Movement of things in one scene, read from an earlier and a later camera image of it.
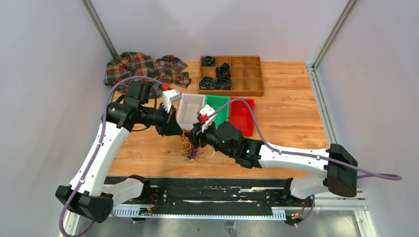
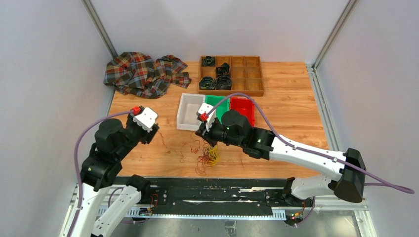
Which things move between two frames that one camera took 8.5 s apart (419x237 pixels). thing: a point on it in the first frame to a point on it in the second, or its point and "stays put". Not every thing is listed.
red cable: [191, 151] to [201, 166]
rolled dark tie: [224, 69] stays put
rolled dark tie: [223, 83] stays put
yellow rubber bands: [185, 146] to [214, 153]
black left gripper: [170, 126] to [148, 136]
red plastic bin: [241, 115] stays put
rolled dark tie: [208, 61] stays put
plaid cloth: [163, 67] stays put
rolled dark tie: [207, 83] stays put
